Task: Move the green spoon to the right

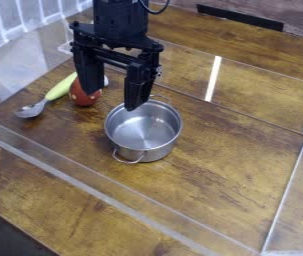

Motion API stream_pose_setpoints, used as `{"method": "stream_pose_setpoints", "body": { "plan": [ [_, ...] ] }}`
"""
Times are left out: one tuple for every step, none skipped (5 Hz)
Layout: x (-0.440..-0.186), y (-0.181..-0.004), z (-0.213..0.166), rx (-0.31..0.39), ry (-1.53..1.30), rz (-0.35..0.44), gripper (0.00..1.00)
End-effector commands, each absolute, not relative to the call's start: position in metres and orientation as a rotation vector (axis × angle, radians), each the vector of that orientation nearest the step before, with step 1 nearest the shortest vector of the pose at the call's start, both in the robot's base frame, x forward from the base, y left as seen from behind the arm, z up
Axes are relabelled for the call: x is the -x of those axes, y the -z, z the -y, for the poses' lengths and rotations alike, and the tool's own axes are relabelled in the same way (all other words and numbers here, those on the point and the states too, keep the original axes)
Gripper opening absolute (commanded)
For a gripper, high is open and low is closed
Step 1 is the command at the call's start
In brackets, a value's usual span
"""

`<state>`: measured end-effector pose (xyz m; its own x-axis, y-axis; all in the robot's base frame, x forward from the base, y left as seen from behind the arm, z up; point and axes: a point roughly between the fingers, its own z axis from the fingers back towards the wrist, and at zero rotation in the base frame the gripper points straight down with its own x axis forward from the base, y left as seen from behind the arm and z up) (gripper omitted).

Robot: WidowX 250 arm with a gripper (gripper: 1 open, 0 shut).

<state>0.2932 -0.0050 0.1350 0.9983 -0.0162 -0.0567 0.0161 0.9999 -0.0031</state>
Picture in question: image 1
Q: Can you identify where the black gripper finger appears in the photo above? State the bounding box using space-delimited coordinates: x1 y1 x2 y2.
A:
124 63 156 111
72 49 106 96

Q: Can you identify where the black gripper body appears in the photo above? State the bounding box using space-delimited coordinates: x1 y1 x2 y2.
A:
68 20 164 73

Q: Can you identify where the green handled metal spoon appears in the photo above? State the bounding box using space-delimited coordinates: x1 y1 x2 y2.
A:
15 73 78 118

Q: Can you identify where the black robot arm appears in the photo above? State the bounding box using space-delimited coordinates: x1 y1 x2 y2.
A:
70 0 164 111

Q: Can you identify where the red toy mushroom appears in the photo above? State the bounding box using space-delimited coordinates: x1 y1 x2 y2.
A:
68 79 103 107

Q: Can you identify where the small steel pot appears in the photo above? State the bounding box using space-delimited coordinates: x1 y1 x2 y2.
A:
104 95 183 164

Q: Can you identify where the black strip on table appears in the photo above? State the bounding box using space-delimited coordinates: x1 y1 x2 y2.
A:
196 3 285 32

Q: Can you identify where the black cable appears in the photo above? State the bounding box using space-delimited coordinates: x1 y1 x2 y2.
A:
138 0 172 15

